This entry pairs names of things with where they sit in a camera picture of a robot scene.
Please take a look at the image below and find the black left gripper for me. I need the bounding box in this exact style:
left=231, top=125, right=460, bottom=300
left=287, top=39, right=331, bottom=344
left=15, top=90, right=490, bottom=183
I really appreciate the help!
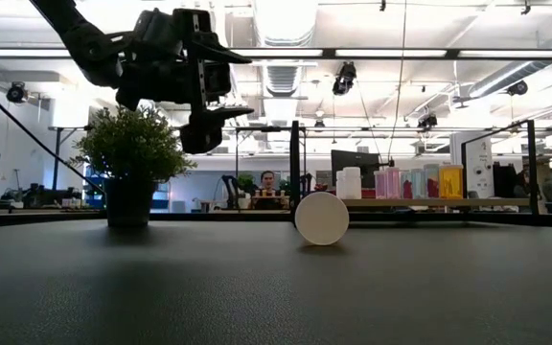
left=115, top=7, right=255, bottom=155

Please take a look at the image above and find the silver ceiling air duct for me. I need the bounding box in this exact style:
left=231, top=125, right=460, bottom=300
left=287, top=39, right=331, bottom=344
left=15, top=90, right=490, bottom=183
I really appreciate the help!
left=251, top=0, right=320, bottom=97

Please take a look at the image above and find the pink pill bottle white cap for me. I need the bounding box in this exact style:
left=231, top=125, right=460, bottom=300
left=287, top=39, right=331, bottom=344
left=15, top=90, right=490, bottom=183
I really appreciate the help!
left=385, top=167, right=401, bottom=200
left=374, top=171, right=388, bottom=200

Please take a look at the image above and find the black computer monitor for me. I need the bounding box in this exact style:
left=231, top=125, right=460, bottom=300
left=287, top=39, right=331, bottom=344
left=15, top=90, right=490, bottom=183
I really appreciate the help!
left=331, top=149, right=381, bottom=174

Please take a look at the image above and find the white pillar with signs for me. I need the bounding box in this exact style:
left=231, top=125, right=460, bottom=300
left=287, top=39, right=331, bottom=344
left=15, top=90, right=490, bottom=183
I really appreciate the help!
left=449, top=131, right=494, bottom=200

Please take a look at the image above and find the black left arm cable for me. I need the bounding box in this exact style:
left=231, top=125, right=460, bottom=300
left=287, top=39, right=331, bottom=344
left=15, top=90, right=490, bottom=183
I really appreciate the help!
left=0, top=74, right=107, bottom=196

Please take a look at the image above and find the hanging black ceiling cable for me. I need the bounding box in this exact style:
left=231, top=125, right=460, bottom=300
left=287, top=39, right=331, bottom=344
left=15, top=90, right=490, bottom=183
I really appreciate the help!
left=386, top=0, right=409, bottom=162

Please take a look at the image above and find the green plant in black pot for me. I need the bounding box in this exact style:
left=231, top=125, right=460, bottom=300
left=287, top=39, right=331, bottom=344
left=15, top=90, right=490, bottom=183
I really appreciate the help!
left=67, top=95, right=198, bottom=231

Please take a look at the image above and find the black table mat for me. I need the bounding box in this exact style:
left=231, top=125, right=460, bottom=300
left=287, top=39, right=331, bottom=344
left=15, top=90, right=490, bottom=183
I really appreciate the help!
left=0, top=218, right=552, bottom=345

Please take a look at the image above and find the person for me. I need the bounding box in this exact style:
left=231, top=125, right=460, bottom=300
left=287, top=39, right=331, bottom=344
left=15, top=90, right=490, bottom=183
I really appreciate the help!
left=255, top=170, right=282, bottom=211

